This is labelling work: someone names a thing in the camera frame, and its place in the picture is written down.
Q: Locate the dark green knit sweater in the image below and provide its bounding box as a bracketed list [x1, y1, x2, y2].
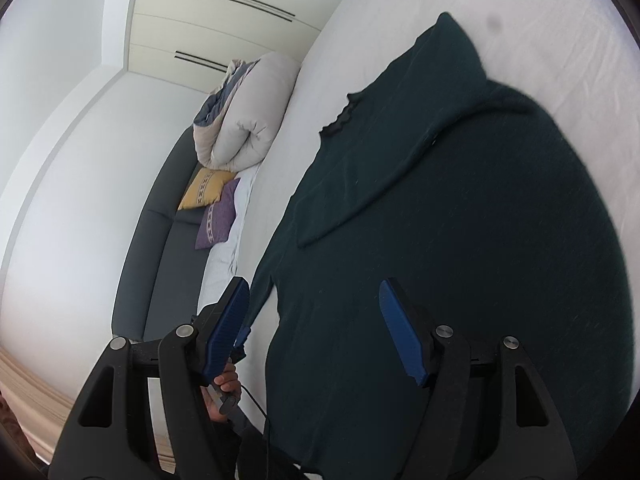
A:
[250, 13, 634, 479]

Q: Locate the person's left hand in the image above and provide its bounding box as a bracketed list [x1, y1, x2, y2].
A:
[201, 361, 241, 422]

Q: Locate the white pillow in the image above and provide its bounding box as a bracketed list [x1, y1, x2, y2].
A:
[196, 164, 260, 313]

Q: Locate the dark grey upholstered headboard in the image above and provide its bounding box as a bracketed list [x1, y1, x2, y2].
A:
[111, 129, 208, 341]

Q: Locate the purple patterned cushion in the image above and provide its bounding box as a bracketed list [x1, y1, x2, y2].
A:
[194, 179, 240, 250]

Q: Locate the yellow patterned cushion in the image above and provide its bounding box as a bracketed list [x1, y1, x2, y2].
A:
[178, 168, 235, 210]

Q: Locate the folded beige duvet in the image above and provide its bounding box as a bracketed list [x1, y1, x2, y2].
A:
[192, 52, 300, 172]

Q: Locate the white wardrobe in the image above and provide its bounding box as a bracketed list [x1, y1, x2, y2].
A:
[127, 0, 342, 93]

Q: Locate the white bed sheet mattress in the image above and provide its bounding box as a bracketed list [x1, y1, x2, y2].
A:
[238, 0, 639, 409]

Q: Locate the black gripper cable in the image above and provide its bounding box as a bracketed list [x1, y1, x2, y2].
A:
[240, 383, 274, 441]

